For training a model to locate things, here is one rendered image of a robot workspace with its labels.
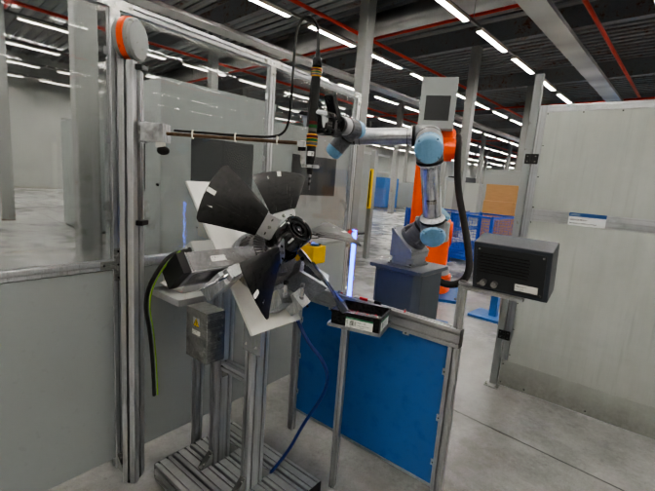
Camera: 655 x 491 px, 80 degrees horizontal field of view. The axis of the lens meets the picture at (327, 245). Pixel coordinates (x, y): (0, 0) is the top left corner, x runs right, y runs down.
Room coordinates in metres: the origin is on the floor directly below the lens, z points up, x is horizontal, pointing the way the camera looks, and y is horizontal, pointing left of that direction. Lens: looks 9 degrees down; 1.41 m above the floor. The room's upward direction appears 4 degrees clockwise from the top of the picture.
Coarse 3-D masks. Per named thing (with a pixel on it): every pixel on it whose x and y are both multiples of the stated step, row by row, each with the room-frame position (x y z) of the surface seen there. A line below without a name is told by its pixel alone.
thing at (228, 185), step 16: (224, 176) 1.38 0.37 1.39; (208, 192) 1.34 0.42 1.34; (224, 192) 1.37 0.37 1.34; (240, 192) 1.40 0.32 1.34; (208, 208) 1.33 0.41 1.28; (224, 208) 1.36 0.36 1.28; (240, 208) 1.39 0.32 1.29; (256, 208) 1.42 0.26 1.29; (224, 224) 1.36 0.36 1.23; (240, 224) 1.39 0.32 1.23; (256, 224) 1.42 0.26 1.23
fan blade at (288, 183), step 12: (264, 180) 1.67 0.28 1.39; (276, 180) 1.67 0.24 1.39; (288, 180) 1.68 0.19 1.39; (300, 180) 1.70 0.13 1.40; (264, 192) 1.63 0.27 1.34; (276, 192) 1.63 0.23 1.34; (288, 192) 1.62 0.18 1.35; (300, 192) 1.64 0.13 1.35; (276, 204) 1.58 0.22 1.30; (288, 204) 1.58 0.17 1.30
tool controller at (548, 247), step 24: (480, 240) 1.44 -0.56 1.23; (504, 240) 1.42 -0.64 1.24; (528, 240) 1.40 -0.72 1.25; (480, 264) 1.43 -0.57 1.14; (504, 264) 1.38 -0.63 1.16; (528, 264) 1.32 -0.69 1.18; (552, 264) 1.29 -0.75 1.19; (504, 288) 1.39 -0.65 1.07; (528, 288) 1.34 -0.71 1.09; (552, 288) 1.36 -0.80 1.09
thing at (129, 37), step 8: (128, 16) 1.57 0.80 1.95; (112, 24) 1.53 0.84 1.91; (120, 24) 1.53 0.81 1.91; (128, 24) 1.53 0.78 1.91; (136, 24) 1.58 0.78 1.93; (112, 32) 1.53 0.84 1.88; (120, 32) 1.52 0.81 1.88; (128, 32) 1.53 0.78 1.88; (136, 32) 1.58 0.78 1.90; (144, 32) 1.64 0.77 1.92; (112, 40) 1.53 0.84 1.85; (120, 40) 1.53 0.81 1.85; (128, 40) 1.53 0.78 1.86; (136, 40) 1.58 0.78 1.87; (144, 40) 1.64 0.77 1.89; (120, 48) 1.54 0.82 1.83; (128, 48) 1.54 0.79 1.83; (136, 48) 1.58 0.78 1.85; (144, 48) 1.64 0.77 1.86; (120, 56) 1.57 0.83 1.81; (128, 56) 1.56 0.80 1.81; (136, 56) 1.58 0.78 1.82; (144, 56) 1.64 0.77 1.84
